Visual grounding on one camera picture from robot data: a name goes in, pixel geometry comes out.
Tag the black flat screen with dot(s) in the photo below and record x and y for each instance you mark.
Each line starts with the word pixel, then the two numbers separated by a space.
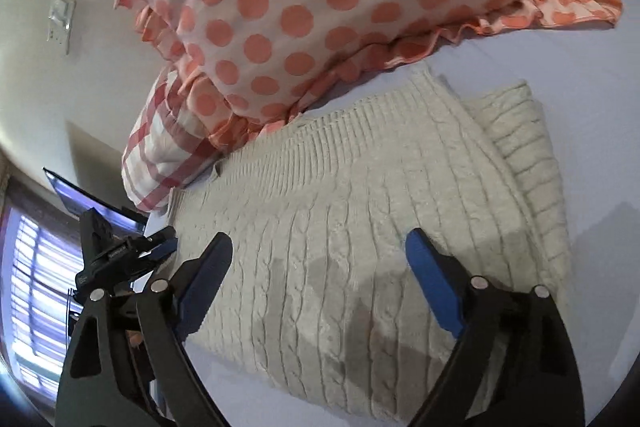
pixel 85 202

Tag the window with blinds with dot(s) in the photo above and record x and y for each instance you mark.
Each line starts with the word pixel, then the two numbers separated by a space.
pixel 35 287

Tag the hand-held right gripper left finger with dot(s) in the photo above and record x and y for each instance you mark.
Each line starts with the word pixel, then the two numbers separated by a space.
pixel 196 287

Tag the red white checked pillow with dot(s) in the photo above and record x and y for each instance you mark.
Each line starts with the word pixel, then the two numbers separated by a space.
pixel 165 147

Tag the white wall switch plate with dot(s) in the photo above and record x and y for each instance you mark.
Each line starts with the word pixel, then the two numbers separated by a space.
pixel 61 21

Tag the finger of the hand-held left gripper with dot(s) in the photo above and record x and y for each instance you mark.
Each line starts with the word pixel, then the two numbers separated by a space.
pixel 161 248

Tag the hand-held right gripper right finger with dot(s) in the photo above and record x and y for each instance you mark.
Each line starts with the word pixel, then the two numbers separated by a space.
pixel 434 282

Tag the pink polka dot pillow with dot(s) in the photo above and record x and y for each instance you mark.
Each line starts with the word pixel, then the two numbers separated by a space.
pixel 300 7

